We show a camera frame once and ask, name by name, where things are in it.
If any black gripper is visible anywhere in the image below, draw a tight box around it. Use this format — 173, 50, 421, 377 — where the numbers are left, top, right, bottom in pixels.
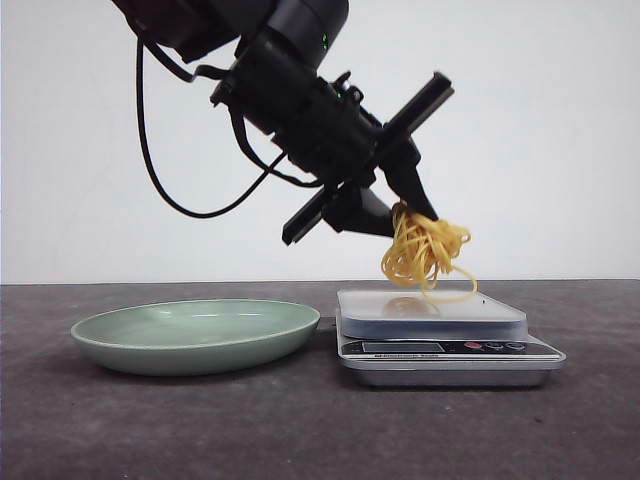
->
211, 31, 454, 244

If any yellow vermicelli bundle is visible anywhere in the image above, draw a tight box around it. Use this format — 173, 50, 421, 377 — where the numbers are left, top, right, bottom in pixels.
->
380, 201, 478, 303

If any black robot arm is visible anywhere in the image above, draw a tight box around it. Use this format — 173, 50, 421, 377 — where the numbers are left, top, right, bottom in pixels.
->
118, 1, 453, 243

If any silver digital kitchen scale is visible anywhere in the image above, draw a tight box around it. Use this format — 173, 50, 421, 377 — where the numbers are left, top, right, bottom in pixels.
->
336, 289, 566, 387

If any light green plate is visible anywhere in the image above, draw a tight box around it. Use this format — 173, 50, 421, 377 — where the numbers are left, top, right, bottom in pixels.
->
70, 299, 321, 376

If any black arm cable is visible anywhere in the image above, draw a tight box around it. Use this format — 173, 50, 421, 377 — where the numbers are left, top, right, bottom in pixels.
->
134, 38, 326, 219

